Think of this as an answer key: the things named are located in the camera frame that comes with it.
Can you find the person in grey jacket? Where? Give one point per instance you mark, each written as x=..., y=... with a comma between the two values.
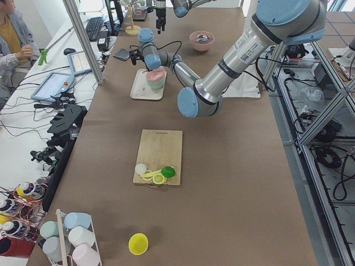
x=19, y=51

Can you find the metal ice scoop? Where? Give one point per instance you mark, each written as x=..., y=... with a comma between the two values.
x=202, y=39

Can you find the cup rack with cups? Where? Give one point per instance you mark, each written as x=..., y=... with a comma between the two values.
x=70, y=240

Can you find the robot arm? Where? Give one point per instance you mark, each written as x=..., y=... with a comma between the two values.
x=180, y=8
x=274, y=22

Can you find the cream rabbit tray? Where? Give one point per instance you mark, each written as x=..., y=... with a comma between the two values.
x=142, y=91

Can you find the lemon slice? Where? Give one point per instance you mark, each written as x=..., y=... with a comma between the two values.
x=147, y=178

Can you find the blue teach pendant far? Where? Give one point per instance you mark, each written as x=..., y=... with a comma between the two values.
x=78, y=63

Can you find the blue teach pendant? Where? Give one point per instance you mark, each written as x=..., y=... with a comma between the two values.
x=78, y=63
x=53, y=86

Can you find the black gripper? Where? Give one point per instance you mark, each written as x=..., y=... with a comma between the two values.
x=160, y=11
x=153, y=68

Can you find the lemon half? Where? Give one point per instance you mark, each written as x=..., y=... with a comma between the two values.
x=158, y=179

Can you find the black keyboard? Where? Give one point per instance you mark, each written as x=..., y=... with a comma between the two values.
x=93, y=27

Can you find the yellow plastic knife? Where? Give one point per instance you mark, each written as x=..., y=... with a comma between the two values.
x=152, y=173

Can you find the large pink ice bowl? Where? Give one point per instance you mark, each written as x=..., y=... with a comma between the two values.
x=201, y=47

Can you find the small pink bowl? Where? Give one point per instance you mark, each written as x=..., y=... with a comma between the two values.
x=155, y=75

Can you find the bamboo cutting board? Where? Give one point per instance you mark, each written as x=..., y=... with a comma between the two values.
x=160, y=148

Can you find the grey folded cloth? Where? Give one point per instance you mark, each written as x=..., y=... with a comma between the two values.
x=122, y=55

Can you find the wooden mug tree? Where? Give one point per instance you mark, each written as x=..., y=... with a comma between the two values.
x=131, y=29

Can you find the blue teach pendant near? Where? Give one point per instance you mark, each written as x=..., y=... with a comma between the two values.
x=53, y=86

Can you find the green bowl stack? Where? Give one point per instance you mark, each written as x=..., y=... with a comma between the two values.
x=156, y=84

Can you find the green lime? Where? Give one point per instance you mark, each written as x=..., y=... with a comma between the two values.
x=168, y=172

